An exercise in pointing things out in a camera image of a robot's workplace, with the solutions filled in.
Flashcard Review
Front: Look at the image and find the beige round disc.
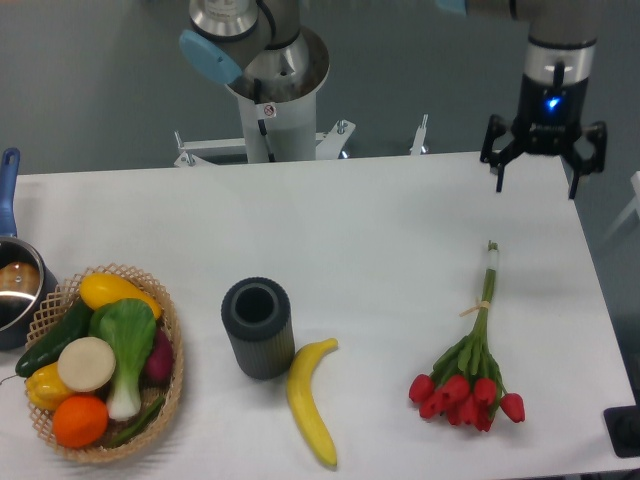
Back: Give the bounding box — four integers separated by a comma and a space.
57, 337, 116, 393

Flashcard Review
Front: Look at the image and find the dark grey ribbed vase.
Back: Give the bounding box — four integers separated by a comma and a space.
221, 277, 296, 380

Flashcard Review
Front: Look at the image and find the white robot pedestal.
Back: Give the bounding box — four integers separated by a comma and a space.
228, 87, 320, 164

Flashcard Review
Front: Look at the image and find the orange fruit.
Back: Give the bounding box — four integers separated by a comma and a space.
53, 395, 109, 449

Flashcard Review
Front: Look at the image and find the blue handled saucepan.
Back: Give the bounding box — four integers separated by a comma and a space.
1, 148, 57, 351

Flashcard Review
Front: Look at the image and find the white metal base frame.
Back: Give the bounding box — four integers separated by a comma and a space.
173, 113, 429, 168

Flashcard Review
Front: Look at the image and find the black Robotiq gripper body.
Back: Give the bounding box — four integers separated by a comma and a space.
508, 74, 590, 157

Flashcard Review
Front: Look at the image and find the purple red onion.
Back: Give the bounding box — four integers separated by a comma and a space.
144, 329, 174, 385

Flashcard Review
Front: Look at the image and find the black device at edge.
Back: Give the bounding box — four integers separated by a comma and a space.
603, 405, 639, 458

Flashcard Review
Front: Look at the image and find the red tulip bouquet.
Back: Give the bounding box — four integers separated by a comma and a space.
408, 241, 526, 432

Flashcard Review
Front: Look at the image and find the woven wicker basket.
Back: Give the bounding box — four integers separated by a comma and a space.
26, 263, 184, 464

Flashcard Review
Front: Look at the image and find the yellow banana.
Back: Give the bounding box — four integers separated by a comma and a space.
286, 338, 338, 469

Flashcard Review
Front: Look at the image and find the green chili pepper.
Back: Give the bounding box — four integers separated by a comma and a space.
106, 397, 165, 448

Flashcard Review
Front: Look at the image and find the green bok choy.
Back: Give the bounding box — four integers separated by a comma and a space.
89, 299, 156, 421

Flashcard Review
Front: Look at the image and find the yellow squash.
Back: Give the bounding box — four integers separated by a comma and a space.
79, 273, 162, 320

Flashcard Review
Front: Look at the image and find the dark green cucumber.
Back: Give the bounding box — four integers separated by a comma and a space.
15, 299, 93, 378

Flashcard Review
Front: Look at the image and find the white object at right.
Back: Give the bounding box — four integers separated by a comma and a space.
604, 171, 639, 242

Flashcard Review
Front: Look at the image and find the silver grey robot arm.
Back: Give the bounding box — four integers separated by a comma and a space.
179, 1, 607, 197

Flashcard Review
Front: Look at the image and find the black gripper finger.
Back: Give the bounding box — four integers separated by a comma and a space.
480, 114, 521, 193
563, 121, 608, 200

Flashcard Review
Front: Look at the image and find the yellow bell pepper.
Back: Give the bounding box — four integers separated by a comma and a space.
25, 362, 75, 411

